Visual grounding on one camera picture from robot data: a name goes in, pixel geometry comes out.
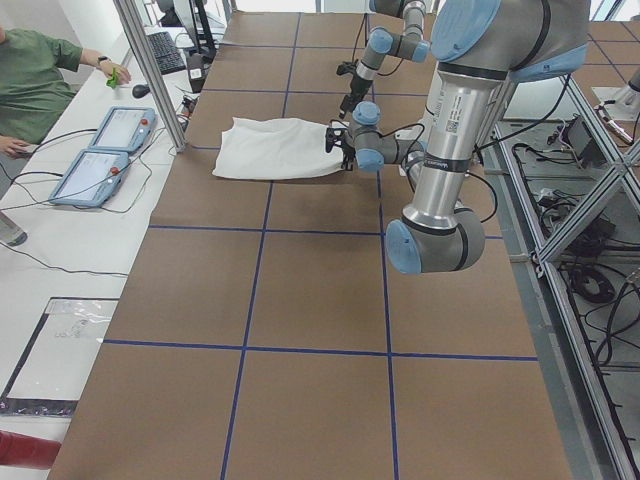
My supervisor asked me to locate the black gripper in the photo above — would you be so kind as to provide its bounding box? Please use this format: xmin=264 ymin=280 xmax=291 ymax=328
xmin=339 ymin=74 xmax=371 ymax=118
xmin=341 ymin=140 xmax=355 ymax=171

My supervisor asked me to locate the white long-sleeve printed shirt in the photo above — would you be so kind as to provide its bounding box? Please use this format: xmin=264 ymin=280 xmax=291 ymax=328
xmin=212 ymin=117 xmax=343 ymax=180

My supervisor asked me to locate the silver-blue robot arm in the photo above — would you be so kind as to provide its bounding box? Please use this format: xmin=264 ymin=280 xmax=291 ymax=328
xmin=336 ymin=0 xmax=430 ymax=119
xmin=340 ymin=1 xmax=590 ymax=274

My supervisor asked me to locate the black keyboard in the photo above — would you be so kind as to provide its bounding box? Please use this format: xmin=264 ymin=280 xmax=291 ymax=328
xmin=147 ymin=31 xmax=186 ymax=75

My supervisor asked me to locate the brown paper table cover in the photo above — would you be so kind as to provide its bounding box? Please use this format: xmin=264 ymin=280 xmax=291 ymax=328
xmin=47 ymin=12 xmax=640 ymax=480

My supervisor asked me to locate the black computer mouse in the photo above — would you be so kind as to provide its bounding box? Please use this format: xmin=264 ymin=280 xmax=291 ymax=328
xmin=131 ymin=84 xmax=150 ymax=99

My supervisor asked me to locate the far blue teach pendant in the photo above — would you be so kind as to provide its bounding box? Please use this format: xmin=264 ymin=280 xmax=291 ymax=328
xmin=89 ymin=106 xmax=157 ymax=153

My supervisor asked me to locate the blue teach pendant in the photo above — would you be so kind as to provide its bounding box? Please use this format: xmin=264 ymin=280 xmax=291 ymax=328
xmin=89 ymin=106 xmax=157 ymax=153
xmin=48 ymin=149 xmax=130 ymax=208

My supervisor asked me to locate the black control box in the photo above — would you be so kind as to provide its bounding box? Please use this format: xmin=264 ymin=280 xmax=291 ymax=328
xmin=561 ymin=115 xmax=603 ymax=168

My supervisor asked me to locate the green plastic clip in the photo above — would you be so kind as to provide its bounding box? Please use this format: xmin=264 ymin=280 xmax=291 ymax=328
xmin=106 ymin=68 xmax=119 ymax=89

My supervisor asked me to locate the near blue teach pendant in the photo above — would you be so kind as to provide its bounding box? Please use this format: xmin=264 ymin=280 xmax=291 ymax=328
xmin=48 ymin=149 xmax=130 ymax=208

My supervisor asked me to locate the person in green shirt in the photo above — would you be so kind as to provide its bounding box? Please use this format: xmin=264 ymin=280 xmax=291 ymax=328
xmin=1 ymin=29 xmax=131 ymax=158

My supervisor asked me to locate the plastic-bagged white garment package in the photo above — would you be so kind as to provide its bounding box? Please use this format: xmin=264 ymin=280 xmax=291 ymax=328
xmin=1 ymin=297 xmax=118 ymax=418

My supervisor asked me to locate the red object at edge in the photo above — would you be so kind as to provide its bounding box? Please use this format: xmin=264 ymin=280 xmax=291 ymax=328
xmin=0 ymin=430 xmax=61 ymax=470

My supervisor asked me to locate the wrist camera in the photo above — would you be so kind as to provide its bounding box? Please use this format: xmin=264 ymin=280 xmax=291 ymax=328
xmin=325 ymin=127 xmax=348 ymax=153
xmin=336 ymin=60 xmax=358 ymax=76

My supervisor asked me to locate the aluminium frame rail structure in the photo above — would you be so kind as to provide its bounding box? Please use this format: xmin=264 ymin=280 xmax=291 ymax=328
xmin=479 ymin=19 xmax=640 ymax=480

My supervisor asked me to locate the aluminium frame post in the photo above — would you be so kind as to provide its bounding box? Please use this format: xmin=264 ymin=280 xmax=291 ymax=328
xmin=113 ymin=0 xmax=186 ymax=153

